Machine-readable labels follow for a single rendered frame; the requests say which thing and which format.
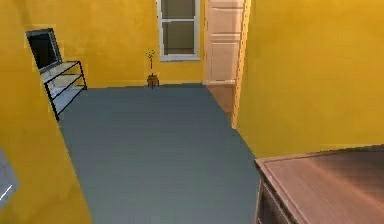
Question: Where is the brown wooden chest of drawers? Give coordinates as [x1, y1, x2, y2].
[253, 144, 384, 224]

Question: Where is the potted house plant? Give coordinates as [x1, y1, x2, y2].
[144, 48, 160, 90]

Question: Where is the cream panelled room door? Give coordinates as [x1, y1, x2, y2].
[203, 0, 247, 86]

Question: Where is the black television set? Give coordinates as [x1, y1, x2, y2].
[25, 27, 64, 74]

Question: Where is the white frame window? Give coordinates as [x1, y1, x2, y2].
[155, 0, 202, 62]

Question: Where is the black frame shelf stand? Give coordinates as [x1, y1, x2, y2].
[39, 60, 88, 122]

